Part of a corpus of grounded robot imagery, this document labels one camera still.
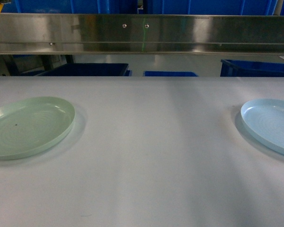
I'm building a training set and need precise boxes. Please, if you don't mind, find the blue bin lower left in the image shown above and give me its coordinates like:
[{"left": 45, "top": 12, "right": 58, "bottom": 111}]
[{"left": 39, "top": 63, "right": 131, "bottom": 77}]

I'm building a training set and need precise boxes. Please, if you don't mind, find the blue bin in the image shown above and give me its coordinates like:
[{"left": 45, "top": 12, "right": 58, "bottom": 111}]
[
  {"left": 39, "top": 63, "right": 131, "bottom": 77},
  {"left": 220, "top": 60, "right": 284, "bottom": 77}
]

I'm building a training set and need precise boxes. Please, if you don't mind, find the blue bin lower right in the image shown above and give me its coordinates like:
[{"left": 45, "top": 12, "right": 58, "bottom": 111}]
[{"left": 220, "top": 60, "right": 284, "bottom": 77}]

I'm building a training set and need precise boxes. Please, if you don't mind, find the pale green round plate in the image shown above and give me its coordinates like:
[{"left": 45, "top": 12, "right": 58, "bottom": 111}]
[{"left": 0, "top": 96, "right": 76, "bottom": 160}]

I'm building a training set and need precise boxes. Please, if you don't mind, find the pale blue round plate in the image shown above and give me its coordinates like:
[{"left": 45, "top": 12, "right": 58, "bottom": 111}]
[{"left": 240, "top": 98, "right": 284, "bottom": 155}]

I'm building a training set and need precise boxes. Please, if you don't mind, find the stainless steel rack frame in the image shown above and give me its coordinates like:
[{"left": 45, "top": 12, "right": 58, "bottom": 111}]
[{"left": 0, "top": 13, "right": 284, "bottom": 55}]

